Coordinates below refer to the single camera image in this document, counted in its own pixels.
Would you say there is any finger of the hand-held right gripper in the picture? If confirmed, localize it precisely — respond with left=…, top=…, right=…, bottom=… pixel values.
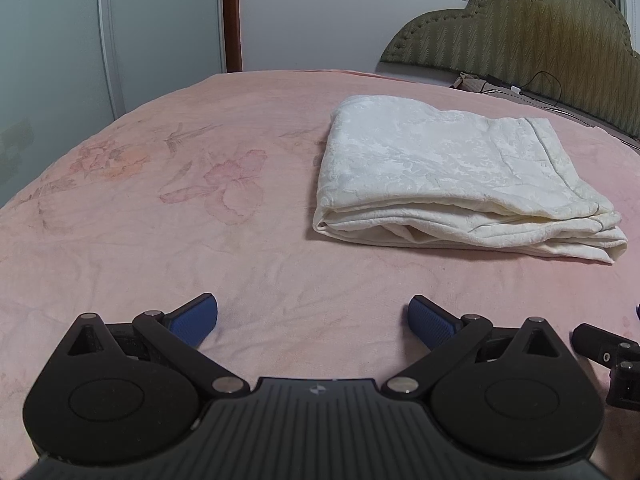
left=571, top=322, right=640, bottom=409

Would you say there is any pink floral blanket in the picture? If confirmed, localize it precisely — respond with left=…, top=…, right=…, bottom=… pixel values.
left=0, top=67, right=640, bottom=466

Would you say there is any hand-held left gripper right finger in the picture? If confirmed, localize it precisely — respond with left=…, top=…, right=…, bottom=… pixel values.
left=380, top=295, right=582, bottom=402

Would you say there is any white blanket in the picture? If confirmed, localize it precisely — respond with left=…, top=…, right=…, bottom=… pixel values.
left=312, top=94, right=629, bottom=265

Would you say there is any brown door frame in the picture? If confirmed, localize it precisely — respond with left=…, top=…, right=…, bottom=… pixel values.
left=221, top=0, right=244, bottom=74

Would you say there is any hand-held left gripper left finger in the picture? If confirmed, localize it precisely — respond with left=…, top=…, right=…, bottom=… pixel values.
left=49, top=291, right=252, bottom=402

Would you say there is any small beige pouch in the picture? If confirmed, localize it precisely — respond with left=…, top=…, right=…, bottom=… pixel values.
left=451, top=73, right=485, bottom=93

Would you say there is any black cable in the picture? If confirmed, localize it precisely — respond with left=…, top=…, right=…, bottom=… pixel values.
left=485, top=70, right=640, bottom=125

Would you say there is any white wardrobe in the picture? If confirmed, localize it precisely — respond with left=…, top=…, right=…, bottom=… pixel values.
left=0, top=0, right=227, bottom=211

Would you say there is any olive padded headboard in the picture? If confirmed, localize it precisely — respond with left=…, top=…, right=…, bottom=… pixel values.
left=378, top=0, right=640, bottom=133

